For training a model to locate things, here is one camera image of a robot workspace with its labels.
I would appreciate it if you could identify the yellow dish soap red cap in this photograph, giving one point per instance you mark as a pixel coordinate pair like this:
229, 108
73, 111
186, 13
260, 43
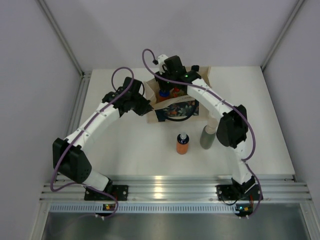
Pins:
176, 92

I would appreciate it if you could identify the left aluminium frame post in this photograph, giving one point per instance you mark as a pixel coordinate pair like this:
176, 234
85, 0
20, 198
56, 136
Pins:
60, 35

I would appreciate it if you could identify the aluminium frame post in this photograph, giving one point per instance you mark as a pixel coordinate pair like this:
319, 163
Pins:
60, 35
288, 23

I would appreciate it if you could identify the orange bottle dark blue cap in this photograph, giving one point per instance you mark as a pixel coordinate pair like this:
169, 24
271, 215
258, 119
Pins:
182, 143

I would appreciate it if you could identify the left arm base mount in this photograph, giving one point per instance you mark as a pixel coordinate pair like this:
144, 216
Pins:
119, 192

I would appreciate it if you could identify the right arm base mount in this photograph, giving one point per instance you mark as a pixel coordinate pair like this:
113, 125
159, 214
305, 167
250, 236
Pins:
229, 192

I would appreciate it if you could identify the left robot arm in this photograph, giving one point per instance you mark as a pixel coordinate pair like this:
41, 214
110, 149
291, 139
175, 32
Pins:
70, 154

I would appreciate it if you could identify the grey bottle beige cap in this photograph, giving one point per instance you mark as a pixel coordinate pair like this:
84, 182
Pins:
208, 134

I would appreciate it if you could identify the canvas tote bag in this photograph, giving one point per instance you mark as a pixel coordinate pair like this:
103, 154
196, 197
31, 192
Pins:
175, 107

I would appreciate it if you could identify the aluminium mounting rail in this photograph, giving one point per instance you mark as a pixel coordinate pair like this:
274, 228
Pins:
275, 188

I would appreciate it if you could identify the slotted cable duct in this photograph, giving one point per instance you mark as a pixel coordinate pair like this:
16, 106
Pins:
134, 208

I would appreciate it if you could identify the orange bottle bright blue cap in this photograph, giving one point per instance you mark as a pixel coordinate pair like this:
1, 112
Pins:
163, 95

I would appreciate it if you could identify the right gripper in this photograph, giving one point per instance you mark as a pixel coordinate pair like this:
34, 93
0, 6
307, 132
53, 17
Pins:
162, 85

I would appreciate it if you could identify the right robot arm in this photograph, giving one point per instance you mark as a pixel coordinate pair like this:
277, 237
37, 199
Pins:
232, 128

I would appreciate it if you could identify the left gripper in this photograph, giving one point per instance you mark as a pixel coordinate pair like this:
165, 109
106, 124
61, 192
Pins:
146, 107

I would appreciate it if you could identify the right aluminium frame post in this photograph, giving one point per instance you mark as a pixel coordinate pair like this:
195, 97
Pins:
288, 23

